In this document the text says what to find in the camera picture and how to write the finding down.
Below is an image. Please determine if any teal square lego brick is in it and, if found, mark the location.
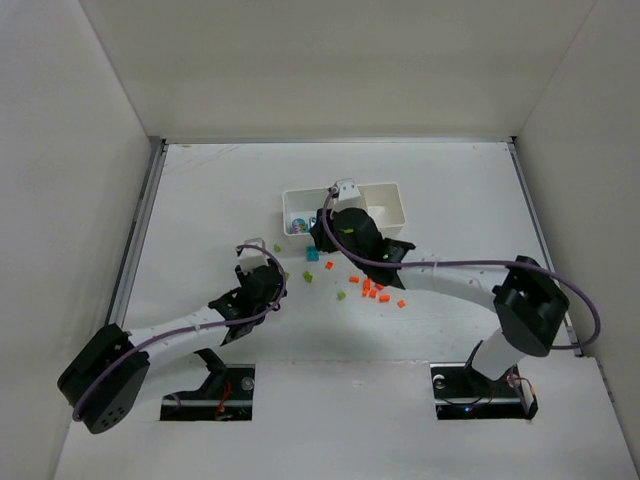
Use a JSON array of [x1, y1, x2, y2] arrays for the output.
[[306, 246, 319, 262]]

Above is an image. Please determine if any teal penguin lego brick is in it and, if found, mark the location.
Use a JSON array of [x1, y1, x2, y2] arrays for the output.
[[291, 218, 309, 235]]

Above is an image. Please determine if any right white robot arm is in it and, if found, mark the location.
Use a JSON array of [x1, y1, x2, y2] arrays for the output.
[[311, 208, 569, 380]]

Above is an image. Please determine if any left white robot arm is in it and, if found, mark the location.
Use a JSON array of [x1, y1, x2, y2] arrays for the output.
[[57, 261, 287, 434]]

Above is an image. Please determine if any white three-compartment sorting tray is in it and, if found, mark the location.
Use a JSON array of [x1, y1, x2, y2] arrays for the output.
[[282, 183, 406, 250]]

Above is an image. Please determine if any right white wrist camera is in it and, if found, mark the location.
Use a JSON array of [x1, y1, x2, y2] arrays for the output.
[[331, 178, 366, 213]]

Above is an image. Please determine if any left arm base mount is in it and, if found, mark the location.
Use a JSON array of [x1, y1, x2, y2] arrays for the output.
[[159, 349, 256, 422]]

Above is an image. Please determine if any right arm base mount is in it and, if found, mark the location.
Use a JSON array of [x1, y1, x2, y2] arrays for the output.
[[430, 342, 539, 421]]

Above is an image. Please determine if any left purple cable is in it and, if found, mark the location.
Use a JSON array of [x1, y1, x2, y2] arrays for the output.
[[72, 243, 288, 422]]

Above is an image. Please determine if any purple cable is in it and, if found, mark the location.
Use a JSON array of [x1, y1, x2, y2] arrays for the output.
[[72, 243, 288, 422], [322, 187, 603, 352]]

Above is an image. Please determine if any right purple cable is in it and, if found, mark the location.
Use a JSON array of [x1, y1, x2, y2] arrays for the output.
[[322, 187, 603, 352]]

